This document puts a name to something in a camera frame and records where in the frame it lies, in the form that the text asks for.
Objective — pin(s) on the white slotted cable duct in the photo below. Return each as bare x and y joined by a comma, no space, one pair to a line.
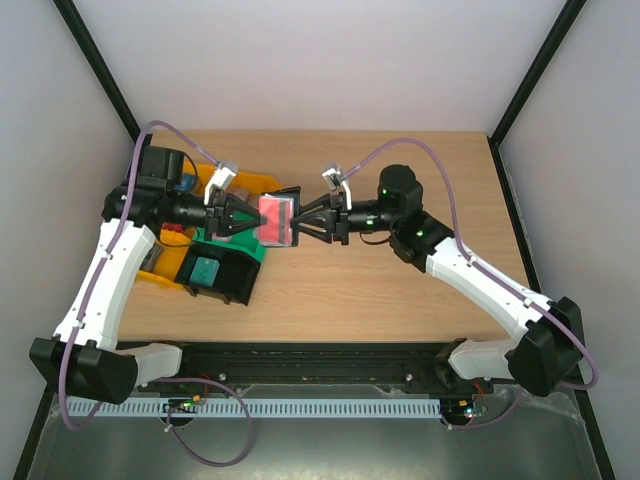
278,408

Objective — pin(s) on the yellow bin far right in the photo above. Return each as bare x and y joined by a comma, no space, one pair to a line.
256,184

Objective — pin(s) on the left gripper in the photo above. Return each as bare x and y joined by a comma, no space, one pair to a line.
219,216

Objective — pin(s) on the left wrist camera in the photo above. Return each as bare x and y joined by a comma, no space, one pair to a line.
220,179

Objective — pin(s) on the white floral card stack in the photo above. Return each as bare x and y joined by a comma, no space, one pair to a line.
241,193

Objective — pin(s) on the black bin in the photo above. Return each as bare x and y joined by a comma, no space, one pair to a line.
236,277

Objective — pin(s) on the black frame post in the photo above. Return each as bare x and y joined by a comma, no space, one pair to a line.
546,53
82,36

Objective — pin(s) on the yellow bin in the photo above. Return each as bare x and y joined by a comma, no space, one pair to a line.
163,262
202,170
256,184

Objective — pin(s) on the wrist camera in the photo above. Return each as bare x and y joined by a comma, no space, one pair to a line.
337,181
220,179

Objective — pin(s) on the red VIP card stack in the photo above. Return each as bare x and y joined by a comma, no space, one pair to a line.
175,228

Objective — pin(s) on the teal card stack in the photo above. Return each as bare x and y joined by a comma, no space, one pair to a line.
204,272

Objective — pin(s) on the left black frame post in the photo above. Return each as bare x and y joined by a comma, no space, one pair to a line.
82,36

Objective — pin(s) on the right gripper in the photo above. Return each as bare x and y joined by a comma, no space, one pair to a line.
341,220

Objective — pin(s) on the plain red card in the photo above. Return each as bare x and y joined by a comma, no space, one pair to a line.
276,213

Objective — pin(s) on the yellow bin near left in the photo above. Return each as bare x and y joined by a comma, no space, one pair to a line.
163,262

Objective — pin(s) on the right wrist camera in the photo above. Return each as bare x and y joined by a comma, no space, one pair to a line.
337,181

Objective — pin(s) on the black leather card holder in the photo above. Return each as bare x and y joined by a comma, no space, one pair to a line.
294,193

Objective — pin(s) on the yellow bin far left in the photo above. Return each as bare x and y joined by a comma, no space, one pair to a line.
202,170

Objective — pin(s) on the blue VIP card stack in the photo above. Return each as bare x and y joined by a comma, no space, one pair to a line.
189,183

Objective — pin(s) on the right black frame post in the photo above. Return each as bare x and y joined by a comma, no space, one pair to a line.
546,53

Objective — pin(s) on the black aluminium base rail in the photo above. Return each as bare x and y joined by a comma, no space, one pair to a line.
181,369

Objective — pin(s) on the green bin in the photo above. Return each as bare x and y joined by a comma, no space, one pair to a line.
245,242

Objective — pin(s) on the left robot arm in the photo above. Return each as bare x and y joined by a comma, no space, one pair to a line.
133,216

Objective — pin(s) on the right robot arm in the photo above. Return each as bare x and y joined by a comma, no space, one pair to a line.
539,351

